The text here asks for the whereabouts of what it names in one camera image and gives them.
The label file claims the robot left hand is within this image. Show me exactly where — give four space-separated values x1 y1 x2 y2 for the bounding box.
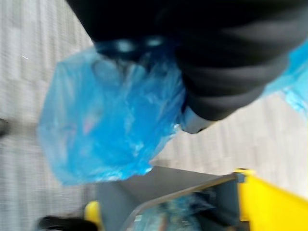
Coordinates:
66 0 308 134

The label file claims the blue plastic rubbish bag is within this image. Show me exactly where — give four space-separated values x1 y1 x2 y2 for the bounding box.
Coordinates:
37 36 308 187

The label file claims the grey yellow-lid pedal trash can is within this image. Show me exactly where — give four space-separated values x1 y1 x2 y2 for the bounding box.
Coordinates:
84 166 308 231

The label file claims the blue trash can liner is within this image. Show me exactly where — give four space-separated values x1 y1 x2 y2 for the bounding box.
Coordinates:
133 190 217 231

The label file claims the robot dark foot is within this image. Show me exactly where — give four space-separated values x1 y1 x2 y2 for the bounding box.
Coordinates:
37 215 99 231

